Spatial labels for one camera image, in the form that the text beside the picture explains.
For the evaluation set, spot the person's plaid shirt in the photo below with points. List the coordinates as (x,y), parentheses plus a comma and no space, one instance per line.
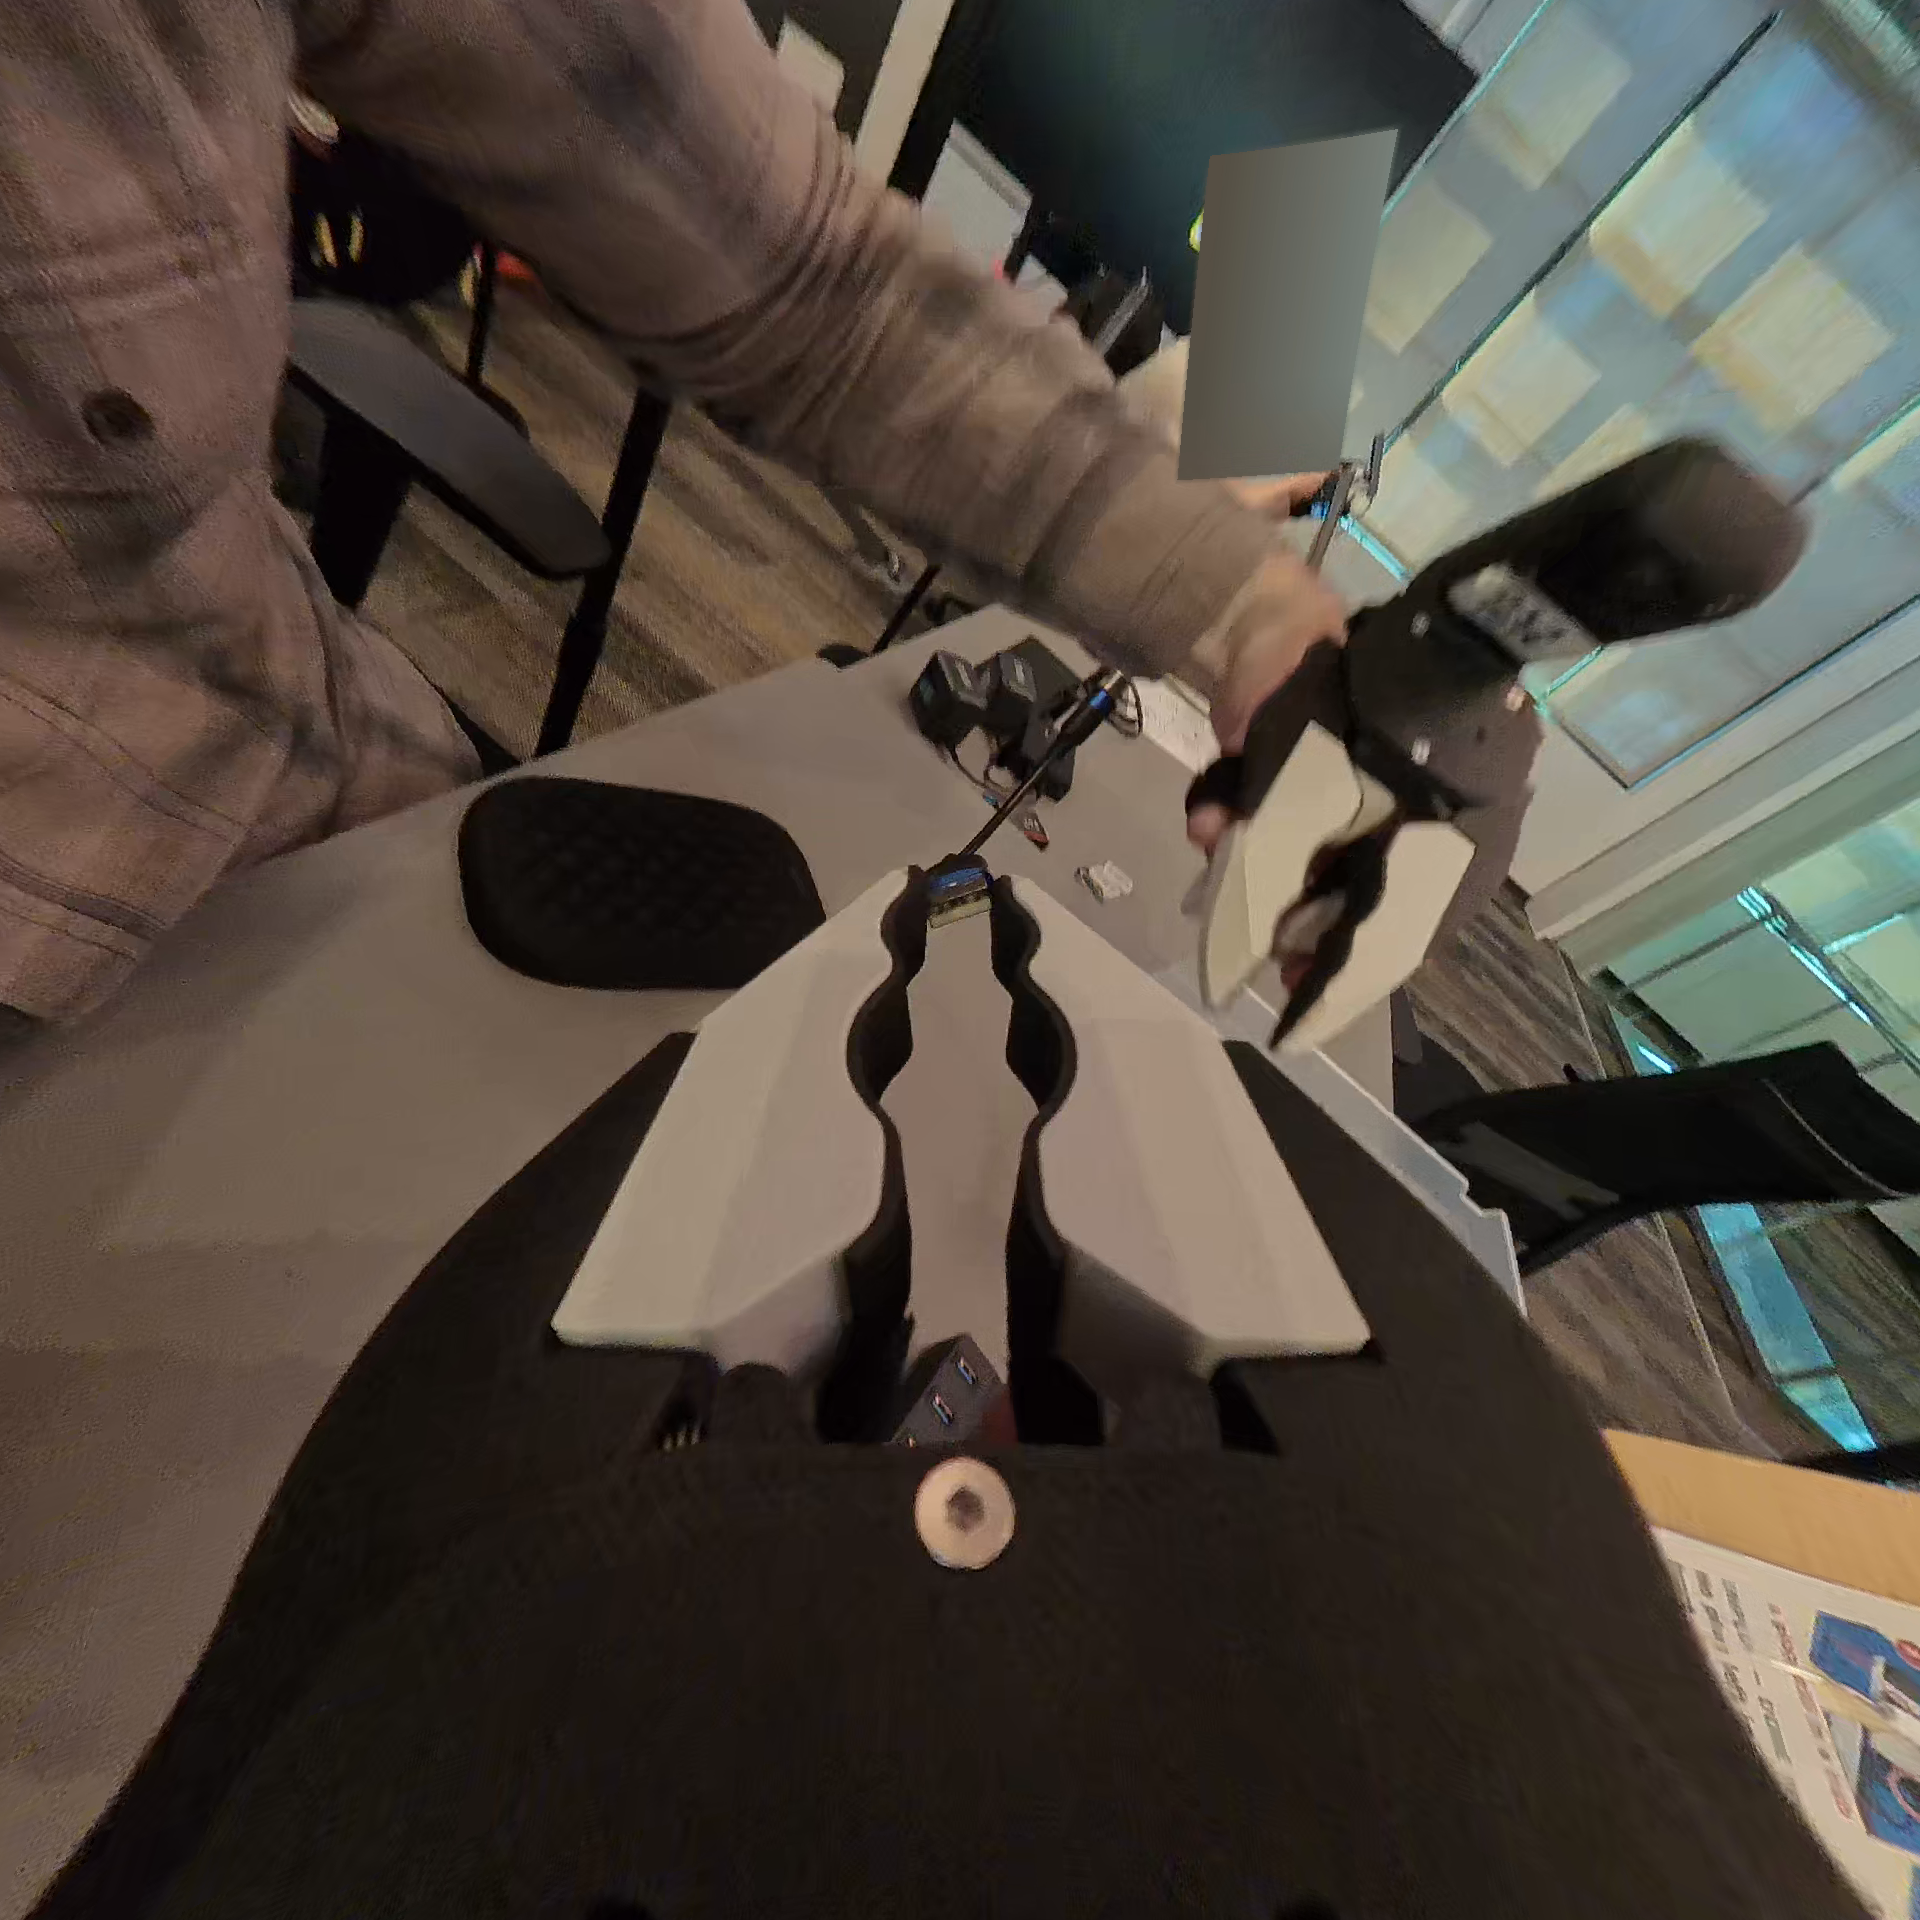
(151,599)

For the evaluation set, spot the flat black box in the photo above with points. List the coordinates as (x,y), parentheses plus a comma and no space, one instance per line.
(1033,682)

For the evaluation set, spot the large dark screen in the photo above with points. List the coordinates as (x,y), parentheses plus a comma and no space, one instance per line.
(1173,74)

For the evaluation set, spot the black office chair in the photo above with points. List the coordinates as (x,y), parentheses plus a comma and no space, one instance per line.
(1726,1128)

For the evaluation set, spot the dark cloth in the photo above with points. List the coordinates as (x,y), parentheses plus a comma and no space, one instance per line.
(643,883)

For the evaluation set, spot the black side chair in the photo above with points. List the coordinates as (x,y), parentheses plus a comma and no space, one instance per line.
(452,434)

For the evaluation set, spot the instruction sheet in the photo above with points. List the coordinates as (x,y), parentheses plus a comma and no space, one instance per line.
(1802,1680)

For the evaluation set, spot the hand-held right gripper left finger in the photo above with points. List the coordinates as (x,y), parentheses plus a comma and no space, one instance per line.
(724,1182)

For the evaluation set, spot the small black box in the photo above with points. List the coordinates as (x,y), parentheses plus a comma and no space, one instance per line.
(950,694)

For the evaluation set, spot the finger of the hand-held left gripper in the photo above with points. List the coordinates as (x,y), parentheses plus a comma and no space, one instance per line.
(1274,813)
(1414,899)

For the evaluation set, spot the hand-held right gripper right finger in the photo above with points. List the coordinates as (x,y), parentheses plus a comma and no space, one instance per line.
(1173,1198)

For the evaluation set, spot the small white stand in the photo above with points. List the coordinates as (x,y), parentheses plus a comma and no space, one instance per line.
(1341,493)

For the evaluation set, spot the black multi-port usb hub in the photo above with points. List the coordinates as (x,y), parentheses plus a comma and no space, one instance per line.
(946,1392)

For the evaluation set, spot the clear plastic bin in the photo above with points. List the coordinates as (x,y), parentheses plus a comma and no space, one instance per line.
(1439,1171)

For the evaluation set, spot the person's left forearm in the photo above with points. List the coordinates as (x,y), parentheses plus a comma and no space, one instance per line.
(899,345)

